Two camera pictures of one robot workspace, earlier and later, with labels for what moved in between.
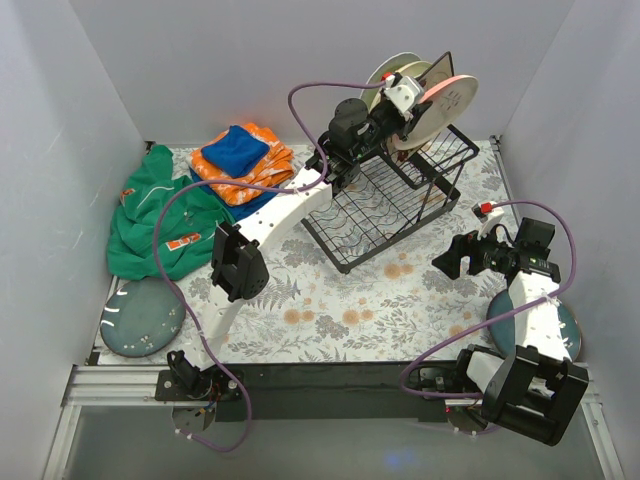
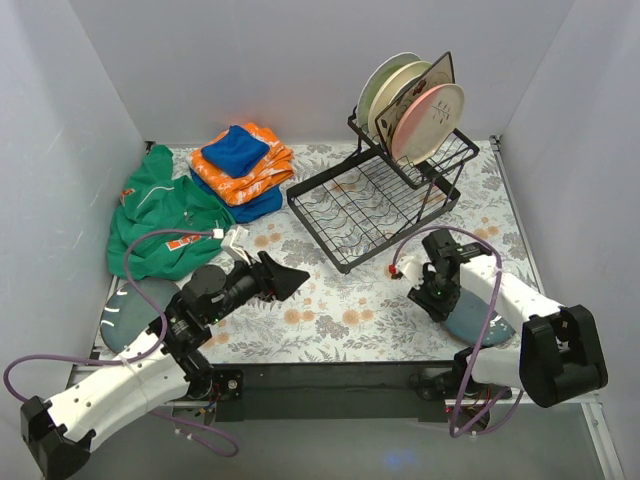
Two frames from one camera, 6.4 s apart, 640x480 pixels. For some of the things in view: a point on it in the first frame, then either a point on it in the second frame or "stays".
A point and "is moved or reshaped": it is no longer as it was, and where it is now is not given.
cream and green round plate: (415, 70) stays
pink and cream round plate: (450, 99) is moved or reshaped
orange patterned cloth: (276, 167) stays
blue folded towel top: (236, 151) stays
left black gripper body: (400, 116) → (264, 276)
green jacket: (188, 230) stays
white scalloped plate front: (391, 64) stays
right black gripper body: (466, 255) → (430, 298)
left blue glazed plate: (141, 317) stays
